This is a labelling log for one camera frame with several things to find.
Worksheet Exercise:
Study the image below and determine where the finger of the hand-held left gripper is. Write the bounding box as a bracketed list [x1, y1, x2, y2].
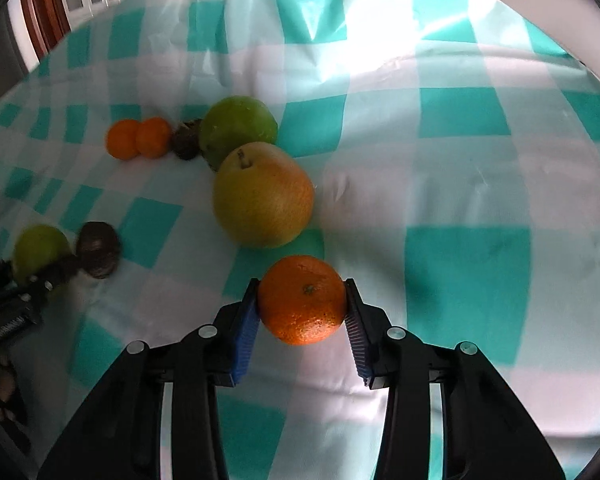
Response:
[27, 255, 81, 306]

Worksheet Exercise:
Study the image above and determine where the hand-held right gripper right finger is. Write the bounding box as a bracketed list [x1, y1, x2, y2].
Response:
[343, 278, 566, 480]

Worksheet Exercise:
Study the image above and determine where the teal white checked tablecloth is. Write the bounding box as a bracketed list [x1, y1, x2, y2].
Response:
[0, 0, 600, 480]

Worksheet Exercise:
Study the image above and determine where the wooden glass-door cabinet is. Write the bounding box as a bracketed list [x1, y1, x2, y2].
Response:
[19, 0, 181, 61]

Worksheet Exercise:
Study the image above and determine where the large green apple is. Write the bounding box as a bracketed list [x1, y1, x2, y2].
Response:
[198, 96, 278, 171]

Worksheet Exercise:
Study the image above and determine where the small green fruit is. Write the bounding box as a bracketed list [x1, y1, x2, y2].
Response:
[13, 225, 72, 283]

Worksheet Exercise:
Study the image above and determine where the dark brown water chestnut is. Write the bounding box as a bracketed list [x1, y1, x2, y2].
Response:
[169, 119, 203, 161]
[76, 221, 122, 279]

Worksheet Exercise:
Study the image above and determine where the large orange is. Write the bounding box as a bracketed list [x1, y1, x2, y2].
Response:
[257, 255, 347, 346]

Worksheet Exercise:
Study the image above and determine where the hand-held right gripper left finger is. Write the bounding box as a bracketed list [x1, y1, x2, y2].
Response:
[36, 278, 261, 480]

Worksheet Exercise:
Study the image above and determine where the small tangerine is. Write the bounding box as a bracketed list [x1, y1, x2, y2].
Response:
[106, 119, 143, 161]
[136, 117, 173, 159]

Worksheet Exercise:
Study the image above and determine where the yellow-green pear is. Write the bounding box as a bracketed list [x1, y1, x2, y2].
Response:
[212, 141, 315, 249]

